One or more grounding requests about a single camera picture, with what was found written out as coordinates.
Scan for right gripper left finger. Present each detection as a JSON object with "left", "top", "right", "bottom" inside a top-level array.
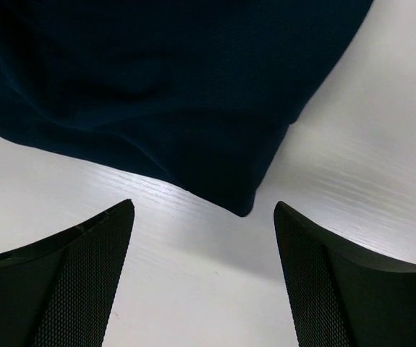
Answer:
[{"left": 0, "top": 200, "right": 135, "bottom": 346}]

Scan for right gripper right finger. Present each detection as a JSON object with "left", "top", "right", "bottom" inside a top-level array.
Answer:
[{"left": 273, "top": 202, "right": 416, "bottom": 346}]

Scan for navy blue shorts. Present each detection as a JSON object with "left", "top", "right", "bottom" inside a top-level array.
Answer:
[{"left": 0, "top": 1, "right": 372, "bottom": 216}]

